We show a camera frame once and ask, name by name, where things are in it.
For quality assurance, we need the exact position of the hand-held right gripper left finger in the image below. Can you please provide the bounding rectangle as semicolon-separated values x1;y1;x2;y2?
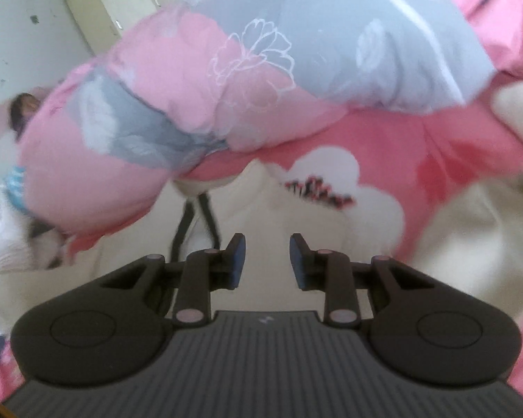
100;233;246;327

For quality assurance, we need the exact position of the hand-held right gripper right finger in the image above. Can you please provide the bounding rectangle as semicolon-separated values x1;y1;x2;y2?
290;233;437;327

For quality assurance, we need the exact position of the beige hooded jacket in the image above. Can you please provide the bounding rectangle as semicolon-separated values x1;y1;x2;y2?
0;159;523;358

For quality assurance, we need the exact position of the pink floral bed sheet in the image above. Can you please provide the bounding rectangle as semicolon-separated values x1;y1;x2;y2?
0;74;523;418

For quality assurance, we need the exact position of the pink grey floral quilt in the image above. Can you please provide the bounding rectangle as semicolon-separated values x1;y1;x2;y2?
16;0;523;238

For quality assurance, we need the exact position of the white brown checked knit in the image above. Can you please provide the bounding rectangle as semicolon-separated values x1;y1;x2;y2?
0;209;73;281

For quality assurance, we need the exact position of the teal striped cloth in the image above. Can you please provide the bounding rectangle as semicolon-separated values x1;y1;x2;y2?
3;164;32;216

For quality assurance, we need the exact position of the beige cabinet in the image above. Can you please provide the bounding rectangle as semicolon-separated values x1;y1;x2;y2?
63;0;216;58

